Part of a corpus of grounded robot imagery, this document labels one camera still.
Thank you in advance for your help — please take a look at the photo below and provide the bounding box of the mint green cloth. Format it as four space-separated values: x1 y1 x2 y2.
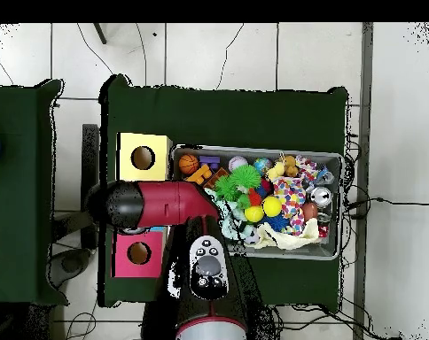
204 187 254 242

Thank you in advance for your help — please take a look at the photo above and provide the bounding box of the wooden box with three holes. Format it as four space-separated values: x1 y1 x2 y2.
110 131 174 279

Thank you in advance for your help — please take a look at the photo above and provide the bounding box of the orange toy brick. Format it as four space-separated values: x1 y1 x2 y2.
183 164 214 186

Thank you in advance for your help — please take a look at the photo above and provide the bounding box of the white baseball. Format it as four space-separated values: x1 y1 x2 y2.
228 155 249 174

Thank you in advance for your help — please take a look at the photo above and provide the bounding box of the orange mini basketball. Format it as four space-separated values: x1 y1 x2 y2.
177 153 200 176

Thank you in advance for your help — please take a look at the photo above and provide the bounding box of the green spiky ball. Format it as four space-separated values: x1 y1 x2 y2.
230 164 263 192

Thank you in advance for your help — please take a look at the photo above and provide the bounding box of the globe print ball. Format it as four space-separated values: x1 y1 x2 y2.
253 156 274 175

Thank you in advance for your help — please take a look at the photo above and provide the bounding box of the large yellow ball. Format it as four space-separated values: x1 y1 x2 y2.
261 195 283 218

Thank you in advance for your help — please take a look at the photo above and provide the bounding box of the dark green table cloth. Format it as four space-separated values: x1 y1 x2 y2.
0 78 71 306
97 73 350 308

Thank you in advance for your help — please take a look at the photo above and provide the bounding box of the colourful dotted cloth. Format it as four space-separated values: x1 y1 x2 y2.
271 175 308 236

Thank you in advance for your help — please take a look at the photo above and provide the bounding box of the cream cloth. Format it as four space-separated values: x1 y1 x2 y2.
253 217 322 251

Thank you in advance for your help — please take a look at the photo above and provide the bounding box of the silver drink can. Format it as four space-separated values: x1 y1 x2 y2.
308 185 333 208

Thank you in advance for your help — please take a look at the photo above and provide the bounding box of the dark metal leg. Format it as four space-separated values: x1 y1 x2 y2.
92 22 108 45

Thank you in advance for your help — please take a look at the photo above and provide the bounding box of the wire mesh bin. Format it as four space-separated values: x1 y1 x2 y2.
166 143 345 261

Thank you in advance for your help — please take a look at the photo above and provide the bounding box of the black cable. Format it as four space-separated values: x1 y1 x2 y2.
345 197 429 211

